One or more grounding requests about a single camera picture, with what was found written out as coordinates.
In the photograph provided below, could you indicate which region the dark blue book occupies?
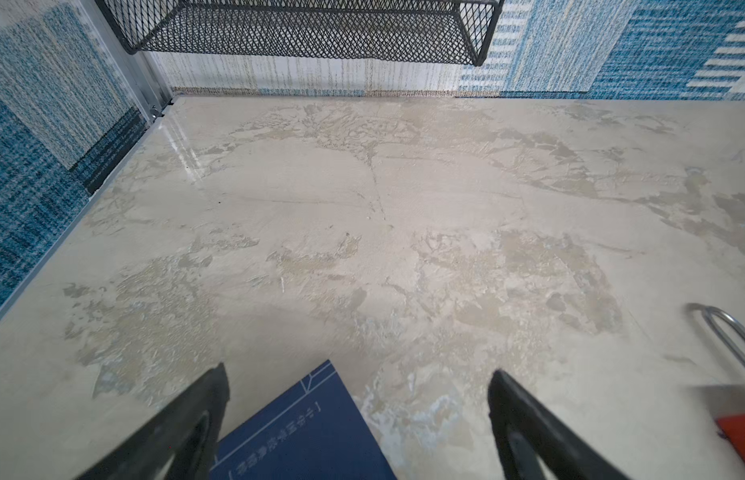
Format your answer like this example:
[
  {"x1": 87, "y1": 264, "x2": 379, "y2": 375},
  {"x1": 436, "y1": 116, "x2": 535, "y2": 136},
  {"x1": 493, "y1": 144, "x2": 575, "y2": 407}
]
[{"x1": 208, "y1": 360, "x2": 396, "y2": 479}]

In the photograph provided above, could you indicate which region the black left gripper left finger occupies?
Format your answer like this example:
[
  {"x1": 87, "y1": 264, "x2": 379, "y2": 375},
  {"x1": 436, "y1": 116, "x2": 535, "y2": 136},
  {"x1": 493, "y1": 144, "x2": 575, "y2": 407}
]
[{"x1": 78, "y1": 364, "x2": 230, "y2": 479}]

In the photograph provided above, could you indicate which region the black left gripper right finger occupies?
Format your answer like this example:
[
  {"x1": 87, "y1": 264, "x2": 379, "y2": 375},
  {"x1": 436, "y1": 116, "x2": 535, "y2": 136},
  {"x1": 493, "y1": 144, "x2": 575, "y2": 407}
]
[{"x1": 488, "y1": 369, "x2": 627, "y2": 479}]

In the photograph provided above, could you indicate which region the black mesh shelf rack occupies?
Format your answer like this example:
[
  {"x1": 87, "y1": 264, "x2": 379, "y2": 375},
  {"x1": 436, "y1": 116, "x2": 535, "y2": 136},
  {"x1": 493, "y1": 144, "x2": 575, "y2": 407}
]
[{"x1": 96, "y1": 0, "x2": 503, "y2": 67}]

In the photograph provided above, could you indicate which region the red padlock with label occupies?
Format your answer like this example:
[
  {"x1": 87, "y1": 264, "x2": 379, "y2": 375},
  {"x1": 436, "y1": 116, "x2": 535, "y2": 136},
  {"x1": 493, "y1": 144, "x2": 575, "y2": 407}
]
[{"x1": 685, "y1": 303, "x2": 745, "y2": 466}]

